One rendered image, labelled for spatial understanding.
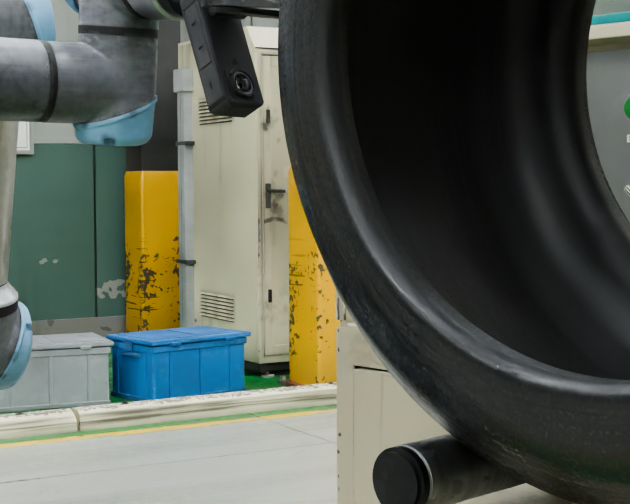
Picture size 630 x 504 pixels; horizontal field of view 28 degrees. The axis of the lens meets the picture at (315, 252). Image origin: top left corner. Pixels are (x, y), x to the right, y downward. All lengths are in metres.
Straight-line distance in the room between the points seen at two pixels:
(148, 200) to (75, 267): 0.79
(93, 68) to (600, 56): 0.63
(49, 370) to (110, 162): 3.20
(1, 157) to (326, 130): 0.81
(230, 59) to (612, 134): 0.57
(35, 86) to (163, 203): 7.69
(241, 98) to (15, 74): 0.21
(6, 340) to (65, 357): 4.69
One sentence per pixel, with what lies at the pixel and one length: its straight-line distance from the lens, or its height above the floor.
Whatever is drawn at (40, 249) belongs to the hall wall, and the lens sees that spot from 9.07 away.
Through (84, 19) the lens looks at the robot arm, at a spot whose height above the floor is 1.24.
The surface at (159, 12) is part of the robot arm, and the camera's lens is 1.13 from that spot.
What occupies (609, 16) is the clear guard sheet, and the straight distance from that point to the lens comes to 1.49.
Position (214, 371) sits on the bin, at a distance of 6.56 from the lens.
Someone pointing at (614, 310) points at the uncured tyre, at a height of 0.99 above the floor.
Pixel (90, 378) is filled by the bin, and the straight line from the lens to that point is 6.36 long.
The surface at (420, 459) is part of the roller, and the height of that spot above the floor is 0.92.
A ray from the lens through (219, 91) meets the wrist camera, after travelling 1.06.
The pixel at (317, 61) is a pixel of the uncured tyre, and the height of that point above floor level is 1.17.
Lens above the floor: 1.09
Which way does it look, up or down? 3 degrees down
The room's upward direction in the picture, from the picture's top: straight up
